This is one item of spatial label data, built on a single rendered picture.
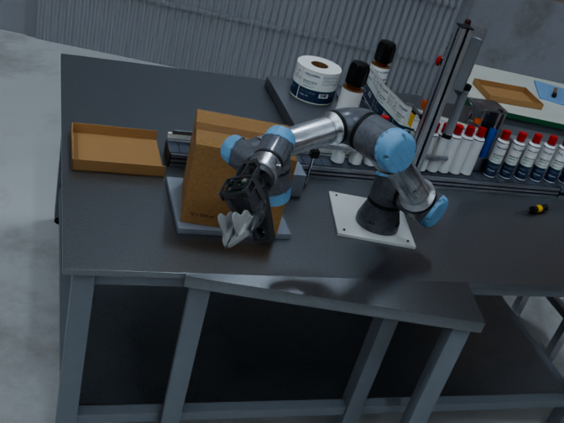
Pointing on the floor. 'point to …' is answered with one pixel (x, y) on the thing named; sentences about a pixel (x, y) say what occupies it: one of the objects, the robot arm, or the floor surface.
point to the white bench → (530, 117)
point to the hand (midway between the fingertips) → (230, 245)
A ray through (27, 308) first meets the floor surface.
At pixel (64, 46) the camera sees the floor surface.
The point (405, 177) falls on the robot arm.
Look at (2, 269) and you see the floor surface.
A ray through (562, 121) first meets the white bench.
